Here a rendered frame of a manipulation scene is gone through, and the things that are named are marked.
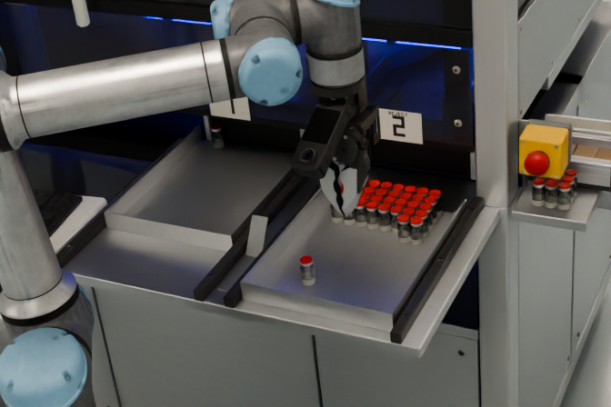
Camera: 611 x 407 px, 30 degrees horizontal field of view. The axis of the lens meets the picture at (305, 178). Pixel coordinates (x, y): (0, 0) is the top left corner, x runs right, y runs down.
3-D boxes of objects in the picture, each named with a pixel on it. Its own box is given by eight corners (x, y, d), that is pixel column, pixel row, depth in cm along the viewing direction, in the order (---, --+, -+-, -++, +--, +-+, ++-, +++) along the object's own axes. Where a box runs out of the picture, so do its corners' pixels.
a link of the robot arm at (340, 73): (348, 64, 147) (293, 56, 151) (351, 94, 150) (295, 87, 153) (372, 40, 153) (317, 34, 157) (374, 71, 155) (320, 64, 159)
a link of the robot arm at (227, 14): (213, 21, 140) (302, 8, 141) (206, -11, 149) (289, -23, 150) (222, 79, 144) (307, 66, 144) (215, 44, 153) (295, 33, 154)
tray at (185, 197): (200, 140, 231) (197, 124, 229) (316, 157, 220) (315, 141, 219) (106, 228, 205) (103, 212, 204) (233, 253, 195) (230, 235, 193)
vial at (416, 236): (414, 237, 193) (412, 214, 191) (425, 240, 192) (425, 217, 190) (408, 244, 191) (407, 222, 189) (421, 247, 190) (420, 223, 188)
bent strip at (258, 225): (256, 243, 197) (252, 213, 194) (272, 245, 195) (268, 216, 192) (217, 289, 186) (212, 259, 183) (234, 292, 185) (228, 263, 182)
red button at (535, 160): (528, 165, 192) (528, 144, 190) (552, 169, 190) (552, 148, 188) (522, 176, 189) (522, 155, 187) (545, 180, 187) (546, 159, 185)
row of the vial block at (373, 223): (335, 215, 201) (332, 193, 199) (430, 233, 194) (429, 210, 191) (329, 223, 200) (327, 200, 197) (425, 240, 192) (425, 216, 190)
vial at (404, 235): (401, 235, 194) (399, 213, 191) (413, 237, 193) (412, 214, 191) (396, 243, 192) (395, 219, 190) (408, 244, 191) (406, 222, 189)
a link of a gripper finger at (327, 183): (358, 199, 167) (354, 143, 163) (341, 220, 163) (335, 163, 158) (339, 195, 169) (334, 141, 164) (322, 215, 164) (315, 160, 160)
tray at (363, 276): (331, 193, 208) (329, 176, 207) (466, 215, 197) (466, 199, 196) (243, 300, 183) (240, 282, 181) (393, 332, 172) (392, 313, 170)
